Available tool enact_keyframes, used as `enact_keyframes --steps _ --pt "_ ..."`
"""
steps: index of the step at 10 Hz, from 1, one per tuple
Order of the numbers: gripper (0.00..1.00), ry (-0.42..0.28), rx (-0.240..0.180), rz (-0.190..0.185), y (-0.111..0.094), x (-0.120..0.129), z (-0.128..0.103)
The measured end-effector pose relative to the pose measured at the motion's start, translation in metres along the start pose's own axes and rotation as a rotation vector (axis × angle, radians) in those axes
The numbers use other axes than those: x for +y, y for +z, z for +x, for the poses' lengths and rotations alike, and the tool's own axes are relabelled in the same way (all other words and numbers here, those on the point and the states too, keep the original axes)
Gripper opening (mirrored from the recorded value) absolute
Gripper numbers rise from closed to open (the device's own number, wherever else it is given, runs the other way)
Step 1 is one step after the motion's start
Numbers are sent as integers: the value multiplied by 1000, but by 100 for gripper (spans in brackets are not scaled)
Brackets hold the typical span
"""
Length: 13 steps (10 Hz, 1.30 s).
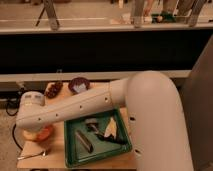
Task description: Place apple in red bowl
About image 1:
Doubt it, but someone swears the orange red apple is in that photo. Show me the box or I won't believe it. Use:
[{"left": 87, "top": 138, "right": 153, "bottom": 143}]
[{"left": 23, "top": 125, "right": 54, "bottom": 142}]

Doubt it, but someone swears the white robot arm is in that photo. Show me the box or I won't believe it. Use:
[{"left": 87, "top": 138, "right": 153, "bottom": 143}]
[{"left": 16, "top": 71, "right": 194, "bottom": 171}]

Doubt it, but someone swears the black cable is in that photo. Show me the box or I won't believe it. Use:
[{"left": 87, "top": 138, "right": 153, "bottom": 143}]
[{"left": 5, "top": 89, "right": 26, "bottom": 117}]

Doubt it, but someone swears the silver metal spoon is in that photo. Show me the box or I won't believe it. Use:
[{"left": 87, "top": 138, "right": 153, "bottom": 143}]
[{"left": 17, "top": 150, "right": 47, "bottom": 160}]

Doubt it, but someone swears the silver metal knife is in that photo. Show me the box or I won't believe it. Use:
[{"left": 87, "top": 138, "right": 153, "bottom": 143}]
[{"left": 75, "top": 130, "right": 93, "bottom": 153}]

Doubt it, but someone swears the grey metal stand leg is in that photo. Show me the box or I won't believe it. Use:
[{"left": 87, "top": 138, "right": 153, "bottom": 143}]
[{"left": 43, "top": 0, "right": 60, "bottom": 31}]

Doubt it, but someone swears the green plastic tray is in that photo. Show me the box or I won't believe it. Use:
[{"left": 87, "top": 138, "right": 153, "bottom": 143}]
[{"left": 64, "top": 109, "right": 132, "bottom": 168}]

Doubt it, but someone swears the dark red bowl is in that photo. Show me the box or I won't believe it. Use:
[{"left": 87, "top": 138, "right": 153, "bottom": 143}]
[{"left": 68, "top": 77, "right": 90, "bottom": 94}]

